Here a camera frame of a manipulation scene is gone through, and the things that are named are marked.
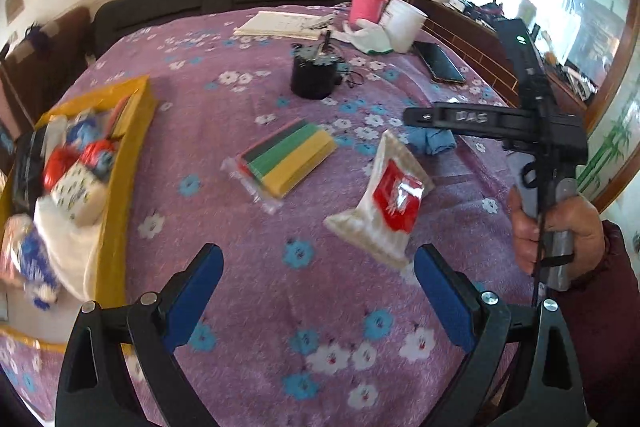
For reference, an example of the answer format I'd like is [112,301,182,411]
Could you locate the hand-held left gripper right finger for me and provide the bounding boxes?
[414,243,590,427]

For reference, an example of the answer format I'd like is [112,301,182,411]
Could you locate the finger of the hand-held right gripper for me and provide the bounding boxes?
[403,103,527,138]

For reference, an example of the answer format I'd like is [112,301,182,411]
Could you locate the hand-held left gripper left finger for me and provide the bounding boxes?
[55,243,225,427]

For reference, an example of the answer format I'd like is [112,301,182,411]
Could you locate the yellow box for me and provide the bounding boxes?
[0,75,160,353]

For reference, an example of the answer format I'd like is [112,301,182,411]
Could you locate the tissue pack with red label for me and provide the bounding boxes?
[324,129,437,270]

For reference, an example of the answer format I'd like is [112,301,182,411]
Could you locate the white floral packet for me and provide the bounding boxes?
[50,162,109,224]

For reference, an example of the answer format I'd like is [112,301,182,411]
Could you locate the red and blue cloth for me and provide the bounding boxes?
[82,138,121,181]

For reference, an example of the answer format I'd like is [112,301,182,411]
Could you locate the person's right forearm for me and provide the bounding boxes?
[562,219,640,427]

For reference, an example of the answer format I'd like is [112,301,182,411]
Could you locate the person's right hand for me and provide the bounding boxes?
[509,187,607,280]

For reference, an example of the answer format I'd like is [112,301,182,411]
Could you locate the black smartphone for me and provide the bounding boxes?
[412,41,467,84]

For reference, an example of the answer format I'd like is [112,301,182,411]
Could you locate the purple floral bedsheet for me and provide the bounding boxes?
[0,4,546,427]

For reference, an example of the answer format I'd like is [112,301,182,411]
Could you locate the white cup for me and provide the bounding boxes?
[378,0,427,54]

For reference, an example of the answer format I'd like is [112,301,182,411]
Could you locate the white cloth with green trim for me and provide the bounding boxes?
[330,19,396,55]

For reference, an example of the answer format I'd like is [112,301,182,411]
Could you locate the pink cup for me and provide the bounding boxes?
[348,0,390,25]

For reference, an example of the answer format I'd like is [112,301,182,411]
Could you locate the black cup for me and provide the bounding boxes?
[291,44,346,99]

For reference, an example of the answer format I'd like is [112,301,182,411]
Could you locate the pack of coloured sponges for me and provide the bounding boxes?
[221,117,338,215]

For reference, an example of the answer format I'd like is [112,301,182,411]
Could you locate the open notebook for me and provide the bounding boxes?
[233,9,335,40]

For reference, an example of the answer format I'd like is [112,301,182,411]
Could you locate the brown wooden furniture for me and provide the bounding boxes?
[0,7,96,158]

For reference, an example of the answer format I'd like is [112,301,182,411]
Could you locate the wooden window frame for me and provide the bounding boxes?
[395,0,640,212]

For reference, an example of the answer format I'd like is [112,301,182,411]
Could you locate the black cord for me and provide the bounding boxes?
[335,57,369,88]

